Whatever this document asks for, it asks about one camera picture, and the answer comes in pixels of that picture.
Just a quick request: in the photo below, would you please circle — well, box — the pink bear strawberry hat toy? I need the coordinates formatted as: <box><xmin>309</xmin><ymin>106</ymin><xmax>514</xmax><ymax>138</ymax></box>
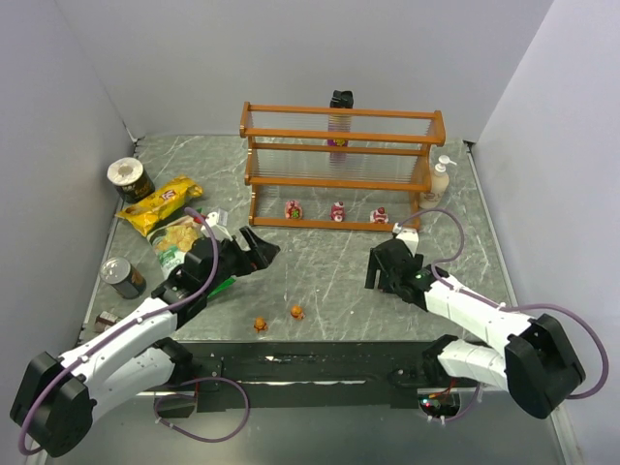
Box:
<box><xmin>329</xmin><ymin>201</ymin><xmax>346</xmax><ymax>223</ymax></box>

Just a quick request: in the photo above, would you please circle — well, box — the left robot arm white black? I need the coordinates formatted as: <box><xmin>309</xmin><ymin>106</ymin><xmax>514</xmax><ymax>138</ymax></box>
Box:
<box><xmin>10</xmin><ymin>227</ymin><xmax>280</xmax><ymax>457</ymax></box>

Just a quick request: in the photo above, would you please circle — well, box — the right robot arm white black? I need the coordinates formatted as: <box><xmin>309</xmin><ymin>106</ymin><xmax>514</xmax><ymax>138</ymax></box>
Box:
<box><xmin>365</xmin><ymin>238</ymin><xmax>586</xmax><ymax>419</ymax></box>

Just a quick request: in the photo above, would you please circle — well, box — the orange wooden shelf rack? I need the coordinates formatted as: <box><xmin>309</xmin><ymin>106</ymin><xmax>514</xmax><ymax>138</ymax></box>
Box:
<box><xmin>239</xmin><ymin>102</ymin><xmax>446</xmax><ymax>232</ymax></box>

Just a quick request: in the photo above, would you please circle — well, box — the green Chuba chips bag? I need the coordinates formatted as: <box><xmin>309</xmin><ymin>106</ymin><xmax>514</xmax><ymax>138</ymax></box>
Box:
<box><xmin>146</xmin><ymin>212</ymin><xmax>236</xmax><ymax>296</ymax></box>

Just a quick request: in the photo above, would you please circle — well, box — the orange bear toy middle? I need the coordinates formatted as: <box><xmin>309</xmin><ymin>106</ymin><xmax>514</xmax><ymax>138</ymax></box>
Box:
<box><xmin>290</xmin><ymin>305</ymin><xmax>305</xmax><ymax>320</ymax></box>

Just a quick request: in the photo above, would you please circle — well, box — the orange bear toy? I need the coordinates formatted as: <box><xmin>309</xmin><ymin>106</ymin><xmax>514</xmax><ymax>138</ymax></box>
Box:
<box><xmin>290</xmin><ymin>305</ymin><xmax>305</xmax><ymax>320</ymax></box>
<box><xmin>254</xmin><ymin>317</ymin><xmax>268</xmax><ymax>333</ymax></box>

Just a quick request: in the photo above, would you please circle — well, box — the orange bear toy front left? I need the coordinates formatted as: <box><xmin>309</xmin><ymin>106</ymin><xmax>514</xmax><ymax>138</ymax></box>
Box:
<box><xmin>254</xmin><ymin>317</ymin><xmax>268</xmax><ymax>333</ymax></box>

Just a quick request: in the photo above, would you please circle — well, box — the yellow chips bag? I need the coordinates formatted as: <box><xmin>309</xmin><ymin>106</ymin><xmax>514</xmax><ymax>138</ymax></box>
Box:
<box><xmin>116</xmin><ymin>175</ymin><xmax>203</xmax><ymax>236</ymax></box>

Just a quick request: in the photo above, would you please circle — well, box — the beige lotion pump bottle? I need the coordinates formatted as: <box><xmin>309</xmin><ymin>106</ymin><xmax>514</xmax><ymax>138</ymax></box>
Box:
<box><xmin>418</xmin><ymin>155</ymin><xmax>456</xmax><ymax>209</ymax></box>

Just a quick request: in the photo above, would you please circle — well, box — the dark soda can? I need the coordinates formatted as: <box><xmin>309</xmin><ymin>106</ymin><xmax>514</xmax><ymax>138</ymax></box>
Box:
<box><xmin>100</xmin><ymin>257</ymin><xmax>146</xmax><ymax>299</ymax></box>

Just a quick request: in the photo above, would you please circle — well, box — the black paper cup white lid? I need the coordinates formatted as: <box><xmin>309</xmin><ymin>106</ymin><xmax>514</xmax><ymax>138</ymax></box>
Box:
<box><xmin>107</xmin><ymin>157</ymin><xmax>155</xmax><ymax>203</ymax></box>

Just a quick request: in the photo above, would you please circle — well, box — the small electronics board with leds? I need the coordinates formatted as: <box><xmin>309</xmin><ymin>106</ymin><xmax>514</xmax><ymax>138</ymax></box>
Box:
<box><xmin>418</xmin><ymin>388</ymin><xmax>461</xmax><ymax>427</ymax></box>

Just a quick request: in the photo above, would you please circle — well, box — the brown chocolate bar wrapper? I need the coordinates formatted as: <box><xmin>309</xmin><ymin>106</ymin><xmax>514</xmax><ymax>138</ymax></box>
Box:
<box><xmin>93</xmin><ymin>312</ymin><xmax>120</xmax><ymax>333</ymax></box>

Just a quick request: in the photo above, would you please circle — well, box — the purple spray can black cap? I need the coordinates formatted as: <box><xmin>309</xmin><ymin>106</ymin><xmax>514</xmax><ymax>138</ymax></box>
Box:
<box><xmin>326</xmin><ymin>90</ymin><xmax>354</xmax><ymax>165</ymax></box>

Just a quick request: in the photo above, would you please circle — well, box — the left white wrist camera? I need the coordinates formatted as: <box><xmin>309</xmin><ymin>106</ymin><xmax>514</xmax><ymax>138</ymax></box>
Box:
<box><xmin>193</xmin><ymin>208</ymin><xmax>232</xmax><ymax>241</ymax></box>

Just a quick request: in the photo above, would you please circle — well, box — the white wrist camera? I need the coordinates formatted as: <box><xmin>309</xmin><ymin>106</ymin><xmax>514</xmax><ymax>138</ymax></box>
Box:
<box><xmin>392</xmin><ymin>223</ymin><xmax>419</xmax><ymax>256</ymax></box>
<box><xmin>193</xmin><ymin>208</ymin><xmax>232</xmax><ymax>241</ymax></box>

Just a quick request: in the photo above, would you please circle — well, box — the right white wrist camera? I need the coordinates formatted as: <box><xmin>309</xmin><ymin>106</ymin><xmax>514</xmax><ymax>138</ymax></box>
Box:
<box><xmin>392</xmin><ymin>223</ymin><xmax>419</xmax><ymax>256</ymax></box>

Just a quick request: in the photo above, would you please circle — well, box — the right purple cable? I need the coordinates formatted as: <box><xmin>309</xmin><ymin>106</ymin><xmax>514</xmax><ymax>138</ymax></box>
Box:
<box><xmin>396</xmin><ymin>207</ymin><xmax>610</xmax><ymax>422</ymax></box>

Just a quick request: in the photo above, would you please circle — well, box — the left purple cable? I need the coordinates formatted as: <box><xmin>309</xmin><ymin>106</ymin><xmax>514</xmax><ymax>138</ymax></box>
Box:
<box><xmin>17</xmin><ymin>206</ymin><xmax>222</xmax><ymax>456</ymax></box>

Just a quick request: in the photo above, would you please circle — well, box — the purple cable loop front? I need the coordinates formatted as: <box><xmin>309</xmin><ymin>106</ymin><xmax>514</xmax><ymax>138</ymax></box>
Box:
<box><xmin>153</xmin><ymin>377</ymin><xmax>251</xmax><ymax>443</ymax></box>

